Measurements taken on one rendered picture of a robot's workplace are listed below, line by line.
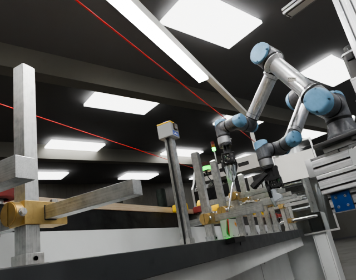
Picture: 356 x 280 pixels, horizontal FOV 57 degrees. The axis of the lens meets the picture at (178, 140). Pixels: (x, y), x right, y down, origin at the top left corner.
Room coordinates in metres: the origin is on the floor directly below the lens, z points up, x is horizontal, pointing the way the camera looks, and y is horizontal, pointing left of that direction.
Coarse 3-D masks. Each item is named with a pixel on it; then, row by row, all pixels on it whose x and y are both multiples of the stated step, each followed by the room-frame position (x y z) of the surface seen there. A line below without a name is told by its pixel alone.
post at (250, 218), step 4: (240, 176) 2.27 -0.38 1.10; (240, 180) 2.27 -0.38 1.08; (244, 180) 2.29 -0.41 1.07; (240, 184) 2.27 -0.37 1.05; (244, 184) 2.26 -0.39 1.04; (240, 188) 2.28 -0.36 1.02; (244, 188) 2.26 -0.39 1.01; (248, 216) 2.27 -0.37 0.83; (252, 216) 2.26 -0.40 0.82; (248, 220) 2.27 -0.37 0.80; (252, 220) 2.26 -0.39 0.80; (252, 224) 2.27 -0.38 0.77; (252, 228) 2.27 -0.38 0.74
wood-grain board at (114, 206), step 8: (40, 200) 0.96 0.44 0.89; (48, 200) 0.99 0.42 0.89; (96, 208) 1.18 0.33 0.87; (104, 208) 1.22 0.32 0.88; (112, 208) 1.27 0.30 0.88; (120, 208) 1.31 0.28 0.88; (128, 208) 1.36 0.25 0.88; (136, 208) 1.42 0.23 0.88; (144, 208) 1.47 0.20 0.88; (152, 208) 1.54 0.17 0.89; (160, 208) 1.60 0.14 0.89; (168, 208) 1.67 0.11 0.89
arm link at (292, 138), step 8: (296, 104) 1.69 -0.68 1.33; (296, 112) 1.66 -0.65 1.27; (304, 112) 1.65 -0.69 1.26; (296, 120) 1.64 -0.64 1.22; (304, 120) 1.65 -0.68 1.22; (288, 128) 1.65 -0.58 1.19; (296, 128) 1.63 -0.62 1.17; (288, 136) 1.61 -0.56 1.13; (296, 136) 1.60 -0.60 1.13; (280, 144) 1.69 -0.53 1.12; (288, 144) 1.64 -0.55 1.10; (296, 144) 1.62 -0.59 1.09
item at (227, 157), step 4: (220, 144) 1.78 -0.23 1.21; (224, 144) 1.75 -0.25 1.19; (228, 144) 1.76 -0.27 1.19; (220, 148) 1.82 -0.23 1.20; (224, 148) 1.78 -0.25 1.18; (228, 148) 1.77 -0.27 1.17; (224, 152) 1.75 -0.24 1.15; (228, 152) 1.75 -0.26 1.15; (232, 152) 1.77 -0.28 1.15; (224, 156) 1.77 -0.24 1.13; (228, 156) 1.77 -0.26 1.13; (232, 156) 1.75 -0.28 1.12; (224, 160) 1.76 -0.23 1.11; (228, 160) 1.76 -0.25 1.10; (232, 160) 1.75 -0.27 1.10; (228, 164) 1.82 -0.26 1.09; (232, 164) 1.81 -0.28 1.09
